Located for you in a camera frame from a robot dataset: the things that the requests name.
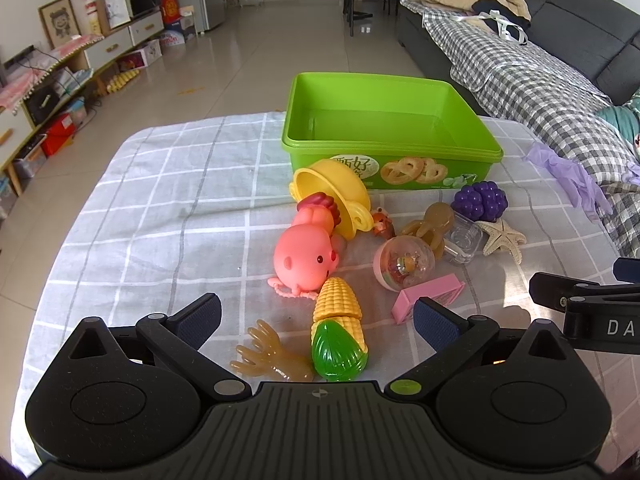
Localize pink toy box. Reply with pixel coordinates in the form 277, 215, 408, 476
390, 274, 465, 324

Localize beige starfish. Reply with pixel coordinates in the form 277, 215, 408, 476
475, 218, 527, 266

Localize clear plastic container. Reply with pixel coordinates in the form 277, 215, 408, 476
445, 212, 484, 266

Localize clear pink ball toy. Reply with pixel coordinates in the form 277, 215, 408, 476
372, 235, 436, 292

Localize translucent amber hand toy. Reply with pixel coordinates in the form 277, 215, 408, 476
229, 320, 316, 382

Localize toy corn cob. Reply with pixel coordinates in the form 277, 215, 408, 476
310, 278, 369, 382

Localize amber octopus toy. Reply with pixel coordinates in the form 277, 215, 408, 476
400, 202, 456, 260

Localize small orange brown toy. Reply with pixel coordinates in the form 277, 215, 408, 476
371, 207, 396, 240

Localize pink rubber pig toy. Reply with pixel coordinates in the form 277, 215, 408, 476
268, 192, 341, 300

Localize yellow toy pot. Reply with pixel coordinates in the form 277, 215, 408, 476
288, 159, 373, 240

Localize purple cloth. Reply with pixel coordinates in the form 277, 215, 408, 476
524, 142, 614, 221

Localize purple toy grapes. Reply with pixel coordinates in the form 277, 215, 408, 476
450, 181, 509, 222

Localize grey checked tablecloth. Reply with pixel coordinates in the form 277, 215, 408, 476
11, 113, 618, 472

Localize teal patterned pillow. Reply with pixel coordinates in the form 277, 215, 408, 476
596, 90, 640, 157

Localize checked sofa blanket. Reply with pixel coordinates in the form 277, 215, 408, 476
400, 0, 639, 257

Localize green plastic storage box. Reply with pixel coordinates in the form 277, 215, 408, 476
282, 73, 503, 190

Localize white tv cabinet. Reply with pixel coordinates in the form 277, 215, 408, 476
1, 10, 164, 194

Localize red gift box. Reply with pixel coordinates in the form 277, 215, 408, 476
160, 0, 181, 25

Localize microwave oven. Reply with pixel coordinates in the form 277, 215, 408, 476
103, 0, 160, 29

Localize framed cartoon picture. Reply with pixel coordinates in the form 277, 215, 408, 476
38, 0, 80, 49

